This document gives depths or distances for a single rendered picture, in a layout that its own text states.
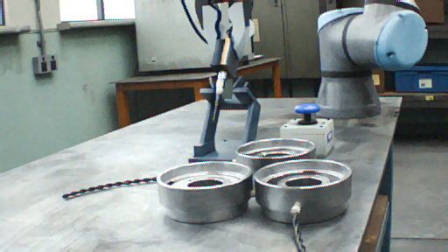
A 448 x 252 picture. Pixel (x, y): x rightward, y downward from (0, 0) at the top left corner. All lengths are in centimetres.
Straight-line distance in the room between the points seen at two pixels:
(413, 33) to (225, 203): 58
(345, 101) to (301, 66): 340
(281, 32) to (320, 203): 402
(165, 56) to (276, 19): 173
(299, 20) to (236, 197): 395
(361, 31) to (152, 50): 217
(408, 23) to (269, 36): 360
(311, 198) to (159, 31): 257
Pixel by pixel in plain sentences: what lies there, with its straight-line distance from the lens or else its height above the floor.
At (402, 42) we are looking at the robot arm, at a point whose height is 96.
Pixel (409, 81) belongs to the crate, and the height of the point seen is 54.
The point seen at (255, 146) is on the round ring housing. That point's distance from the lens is 68.
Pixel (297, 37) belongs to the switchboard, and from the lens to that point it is 443.
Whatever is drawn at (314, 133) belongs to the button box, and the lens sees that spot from 73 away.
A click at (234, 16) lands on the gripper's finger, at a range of 77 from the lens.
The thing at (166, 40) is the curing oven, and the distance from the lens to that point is 297.
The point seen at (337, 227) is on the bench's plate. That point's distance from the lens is 48.
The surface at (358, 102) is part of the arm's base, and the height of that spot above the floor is 83.
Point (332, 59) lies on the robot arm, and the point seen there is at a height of 93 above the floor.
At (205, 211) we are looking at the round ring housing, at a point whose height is 82.
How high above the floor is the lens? 99
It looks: 11 degrees down
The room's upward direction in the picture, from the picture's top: 5 degrees counter-clockwise
